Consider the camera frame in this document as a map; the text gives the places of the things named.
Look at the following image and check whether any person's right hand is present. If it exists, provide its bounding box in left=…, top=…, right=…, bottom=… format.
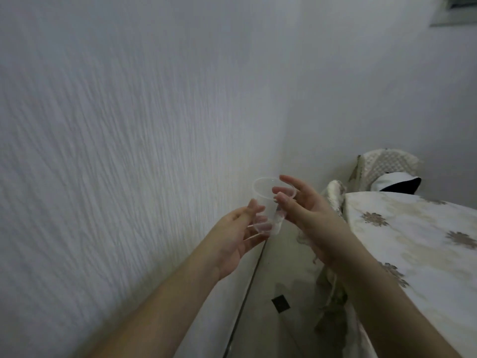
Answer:
left=274, top=175, right=360, bottom=269

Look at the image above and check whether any person's left hand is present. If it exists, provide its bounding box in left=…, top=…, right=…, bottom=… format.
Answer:
left=200, top=199, right=273, bottom=282

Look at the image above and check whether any clear plastic cup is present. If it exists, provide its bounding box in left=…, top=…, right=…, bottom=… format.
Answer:
left=251, top=176, right=297, bottom=235

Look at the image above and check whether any person's right forearm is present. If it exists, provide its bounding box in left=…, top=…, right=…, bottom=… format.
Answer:
left=327, top=240, right=463, bottom=358

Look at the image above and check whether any person's left forearm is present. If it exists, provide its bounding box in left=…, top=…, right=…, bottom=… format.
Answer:
left=85, top=253, right=225, bottom=358

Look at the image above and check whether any chair with shiny cream cover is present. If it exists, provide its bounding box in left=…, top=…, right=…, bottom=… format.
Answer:
left=325, top=179, right=348, bottom=220

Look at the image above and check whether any chair with quilted cream cover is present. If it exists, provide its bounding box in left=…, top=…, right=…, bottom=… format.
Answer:
left=350, top=148, right=423, bottom=193

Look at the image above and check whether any black and white cushion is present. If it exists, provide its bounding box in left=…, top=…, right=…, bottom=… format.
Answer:
left=370, top=172, right=422, bottom=194

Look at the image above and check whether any cream floral tablecloth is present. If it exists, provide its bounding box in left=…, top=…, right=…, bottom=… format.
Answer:
left=316, top=191, right=477, bottom=358

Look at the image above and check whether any grey window frame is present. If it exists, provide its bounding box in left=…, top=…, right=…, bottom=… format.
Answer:
left=430, top=0, right=477, bottom=28

